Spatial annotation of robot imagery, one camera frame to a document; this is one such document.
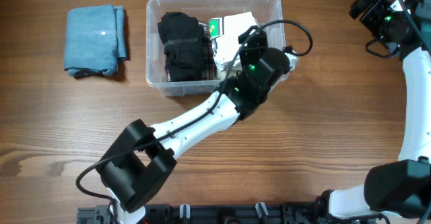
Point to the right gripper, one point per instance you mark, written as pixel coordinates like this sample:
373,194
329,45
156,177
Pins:
380,5

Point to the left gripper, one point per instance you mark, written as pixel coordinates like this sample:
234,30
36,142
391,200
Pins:
247,47

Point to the white cloth with green label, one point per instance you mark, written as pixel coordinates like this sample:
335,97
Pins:
224,32

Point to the plaid flannel cloth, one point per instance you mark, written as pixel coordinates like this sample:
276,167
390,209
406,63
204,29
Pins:
208,59

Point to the black cloth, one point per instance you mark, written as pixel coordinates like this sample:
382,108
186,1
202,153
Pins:
183,46

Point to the blue denim cloth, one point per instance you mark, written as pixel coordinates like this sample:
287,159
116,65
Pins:
95,41

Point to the cream white cloth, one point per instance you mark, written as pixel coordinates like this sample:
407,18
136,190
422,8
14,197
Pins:
222,70

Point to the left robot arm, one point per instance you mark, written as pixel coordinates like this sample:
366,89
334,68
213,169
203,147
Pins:
140,160

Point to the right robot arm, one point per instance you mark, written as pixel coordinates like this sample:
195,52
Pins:
401,188

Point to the clear plastic storage bin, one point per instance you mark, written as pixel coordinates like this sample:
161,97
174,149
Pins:
263,10

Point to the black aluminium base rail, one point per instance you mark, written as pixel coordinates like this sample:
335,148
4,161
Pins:
286,213

